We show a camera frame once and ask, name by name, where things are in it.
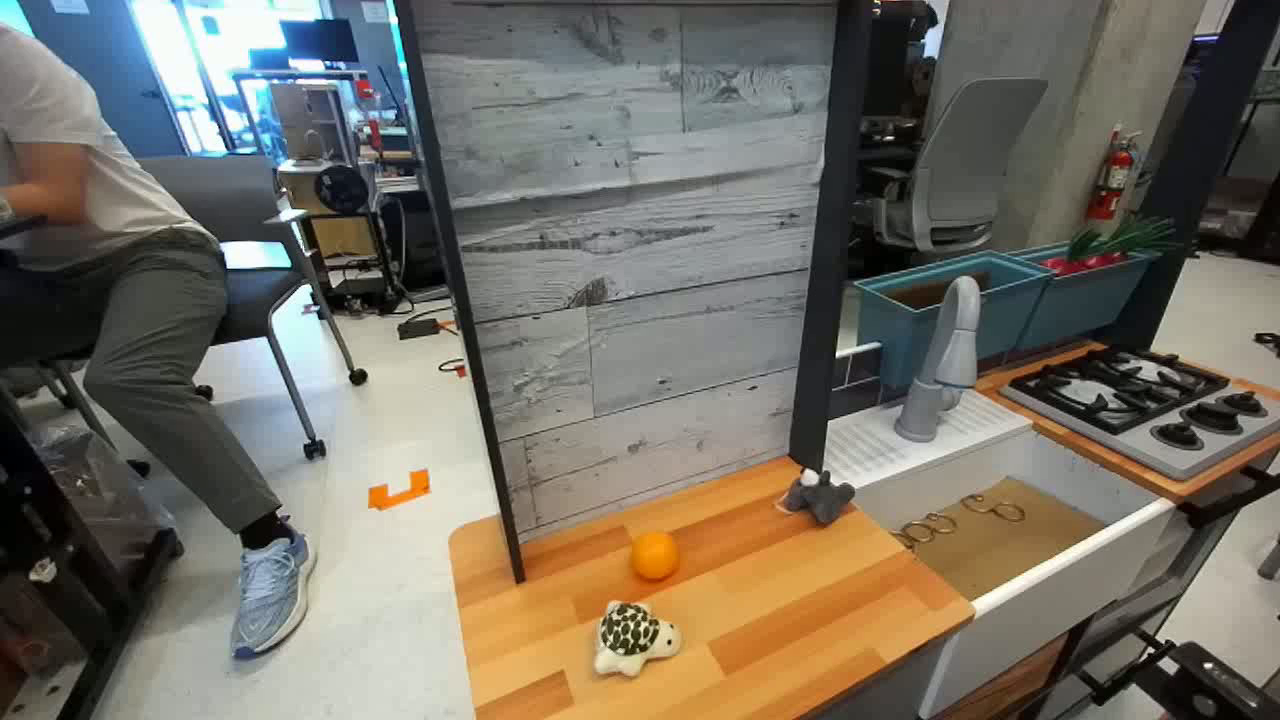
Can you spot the white spotted turtle plush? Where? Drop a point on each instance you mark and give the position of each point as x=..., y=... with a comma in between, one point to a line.
x=630, y=637

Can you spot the person's bare forearm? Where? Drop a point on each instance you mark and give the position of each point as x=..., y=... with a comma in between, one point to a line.
x=40, y=181

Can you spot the gray wood-pattern backdrop panel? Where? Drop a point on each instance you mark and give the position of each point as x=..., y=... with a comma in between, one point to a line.
x=624, y=241

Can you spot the orange fruit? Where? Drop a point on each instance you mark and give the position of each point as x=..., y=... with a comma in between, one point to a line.
x=654, y=558

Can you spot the black power adapter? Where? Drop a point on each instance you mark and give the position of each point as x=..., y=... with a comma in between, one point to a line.
x=420, y=326

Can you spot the orange floor marker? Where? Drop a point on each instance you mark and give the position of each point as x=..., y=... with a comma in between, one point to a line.
x=396, y=495

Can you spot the black filament spool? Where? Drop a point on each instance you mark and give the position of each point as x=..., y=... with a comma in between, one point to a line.
x=342, y=190

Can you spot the white office chair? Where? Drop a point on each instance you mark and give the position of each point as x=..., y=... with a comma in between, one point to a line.
x=964, y=155

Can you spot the shelf with lab equipment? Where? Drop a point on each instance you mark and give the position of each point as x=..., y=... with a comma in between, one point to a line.
x=312, y=132

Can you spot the light blue sneaker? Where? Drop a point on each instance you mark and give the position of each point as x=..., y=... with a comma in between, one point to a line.
x=268, y=593

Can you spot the gray chair with casters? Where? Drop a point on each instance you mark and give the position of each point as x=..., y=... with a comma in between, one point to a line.
x=233, y=201

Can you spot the dark computer monitor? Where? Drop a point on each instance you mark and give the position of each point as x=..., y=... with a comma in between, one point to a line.
x=318, y=40

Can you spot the seated person in gray trousers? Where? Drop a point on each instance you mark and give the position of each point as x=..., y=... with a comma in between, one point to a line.
x=147, y=321

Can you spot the green toy plant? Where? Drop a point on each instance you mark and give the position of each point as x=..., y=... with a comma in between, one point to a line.
x=1126, y=236

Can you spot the red fire extinguisher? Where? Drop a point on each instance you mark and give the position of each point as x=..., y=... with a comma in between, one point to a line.
x=1109, y=172

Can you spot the toy gas stove top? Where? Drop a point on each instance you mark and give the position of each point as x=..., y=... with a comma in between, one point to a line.
x=1147, y=407

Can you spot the black equipment cart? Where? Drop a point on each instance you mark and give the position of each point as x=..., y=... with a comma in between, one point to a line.
x=66, y=563

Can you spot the black metal frame post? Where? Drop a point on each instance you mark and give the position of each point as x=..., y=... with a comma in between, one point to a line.
x=1201, y=144

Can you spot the black metal frame bar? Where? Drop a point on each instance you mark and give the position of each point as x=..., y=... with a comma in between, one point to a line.
x=1201, y=682

